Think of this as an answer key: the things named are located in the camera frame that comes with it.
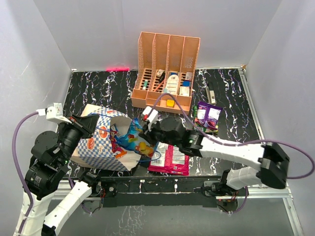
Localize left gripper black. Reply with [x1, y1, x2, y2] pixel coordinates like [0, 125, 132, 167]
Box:
[58, 112, 99, 164]

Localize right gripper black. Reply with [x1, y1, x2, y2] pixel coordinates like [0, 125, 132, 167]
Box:
[139, 118, 181, 148]

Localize colourful candy packet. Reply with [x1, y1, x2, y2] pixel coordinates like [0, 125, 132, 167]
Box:
[115, 118, 157, 157]

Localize pink snack packet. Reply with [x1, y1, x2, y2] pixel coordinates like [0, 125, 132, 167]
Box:
[147, 143, 189, 176]

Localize checkered paper bag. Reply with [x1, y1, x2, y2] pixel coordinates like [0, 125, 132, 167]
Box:
[71, 104, 154, 172]

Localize green snack packet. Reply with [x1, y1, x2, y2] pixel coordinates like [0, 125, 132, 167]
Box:
[193, 105, 221, 133]

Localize purple snack packet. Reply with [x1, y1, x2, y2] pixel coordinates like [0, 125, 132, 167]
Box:
[195, 101, 222, 130]

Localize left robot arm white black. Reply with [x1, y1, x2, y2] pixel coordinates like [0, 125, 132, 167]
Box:
[12, 114, 102, 236]

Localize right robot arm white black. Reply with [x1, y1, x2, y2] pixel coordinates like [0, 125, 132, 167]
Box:
[140, 116, 289, 196]

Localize white small box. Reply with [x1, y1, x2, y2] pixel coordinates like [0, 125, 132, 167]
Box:
[179, 86, 190, 96]

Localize white label bottle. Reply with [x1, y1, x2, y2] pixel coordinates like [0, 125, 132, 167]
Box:
[163, 74, 180, 95]

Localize green white glue stick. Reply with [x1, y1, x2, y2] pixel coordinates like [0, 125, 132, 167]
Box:
[142, 80, 148, 90]

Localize pink marker strip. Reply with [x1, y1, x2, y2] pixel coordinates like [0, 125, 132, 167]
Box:
[106, 66, 130, 72]

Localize black grey stapler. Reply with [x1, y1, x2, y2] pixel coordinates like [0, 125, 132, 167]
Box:
[206, 82, 217, 105]

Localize peach desk organizer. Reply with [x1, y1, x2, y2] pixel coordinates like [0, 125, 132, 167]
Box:
[131, 32, 200, 114]

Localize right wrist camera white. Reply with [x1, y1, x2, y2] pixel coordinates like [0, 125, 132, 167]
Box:
[141, 106, 158, 124]

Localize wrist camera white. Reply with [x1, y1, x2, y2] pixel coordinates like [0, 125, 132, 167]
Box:
[46, 103, 71, 124]
[141, 106, 158, 124]

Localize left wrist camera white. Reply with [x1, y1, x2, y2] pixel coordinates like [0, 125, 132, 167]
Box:
[46, 103, 71, 124]

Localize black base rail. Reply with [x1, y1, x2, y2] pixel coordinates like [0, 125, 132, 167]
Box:
[101, 176, 247, 210]

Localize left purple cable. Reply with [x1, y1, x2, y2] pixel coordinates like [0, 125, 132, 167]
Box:
[11, 109, 47, 236]

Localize purple cable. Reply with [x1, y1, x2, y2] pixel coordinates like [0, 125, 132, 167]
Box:
[11, 109, 47, 236]
[147, 92, 315, 214]

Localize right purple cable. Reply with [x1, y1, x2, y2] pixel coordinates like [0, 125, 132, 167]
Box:
[147, 92, 315, 214]

